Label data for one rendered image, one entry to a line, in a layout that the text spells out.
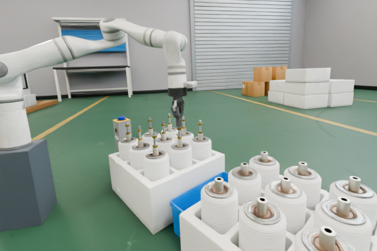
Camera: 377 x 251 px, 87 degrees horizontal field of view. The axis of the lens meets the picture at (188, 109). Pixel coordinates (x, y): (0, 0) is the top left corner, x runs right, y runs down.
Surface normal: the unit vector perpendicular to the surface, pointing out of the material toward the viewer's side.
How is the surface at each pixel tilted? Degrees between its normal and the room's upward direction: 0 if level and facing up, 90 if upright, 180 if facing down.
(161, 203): 90
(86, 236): 0
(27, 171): 90
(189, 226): 90
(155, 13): 90
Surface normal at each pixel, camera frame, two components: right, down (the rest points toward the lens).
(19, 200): 0.21, 0.18
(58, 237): -0.04, -0.98
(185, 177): 0.65, 0.11
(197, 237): -0.74, 0.15
